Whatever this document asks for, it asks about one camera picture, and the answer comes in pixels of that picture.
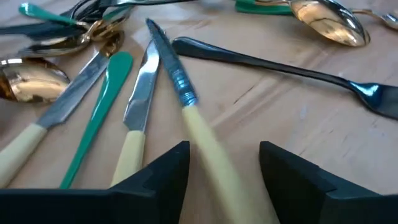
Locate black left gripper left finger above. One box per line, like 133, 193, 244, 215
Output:
0, 140, 191, 224

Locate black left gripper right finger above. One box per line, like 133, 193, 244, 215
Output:
259, 141, 398, 224

